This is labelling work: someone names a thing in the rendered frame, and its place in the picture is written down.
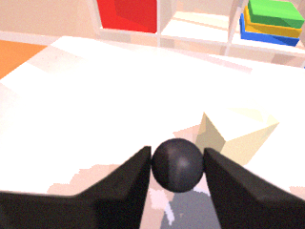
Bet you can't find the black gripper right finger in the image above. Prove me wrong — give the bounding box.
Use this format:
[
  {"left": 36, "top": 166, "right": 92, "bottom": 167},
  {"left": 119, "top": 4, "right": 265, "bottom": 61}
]
[{"left": 203, "top": 148, "right": 305, "bottom": 229}]

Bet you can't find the beige rectangular block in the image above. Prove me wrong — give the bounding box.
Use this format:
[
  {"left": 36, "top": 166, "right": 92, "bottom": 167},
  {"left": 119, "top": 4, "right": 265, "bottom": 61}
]
[{"left": 195, "top": 97, "right": 280, "bottom": 166}]

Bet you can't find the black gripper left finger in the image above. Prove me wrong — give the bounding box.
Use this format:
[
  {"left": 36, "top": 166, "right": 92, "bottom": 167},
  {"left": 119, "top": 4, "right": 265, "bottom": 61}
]
[{"left": 0, "top": 145, "right": 152, "bottom": 229}]

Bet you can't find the glass french press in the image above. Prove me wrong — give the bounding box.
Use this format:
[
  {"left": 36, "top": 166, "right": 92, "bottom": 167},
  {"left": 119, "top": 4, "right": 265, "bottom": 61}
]
[{"left": 139, "top": 137, "right": 221, "bottom": 229}]

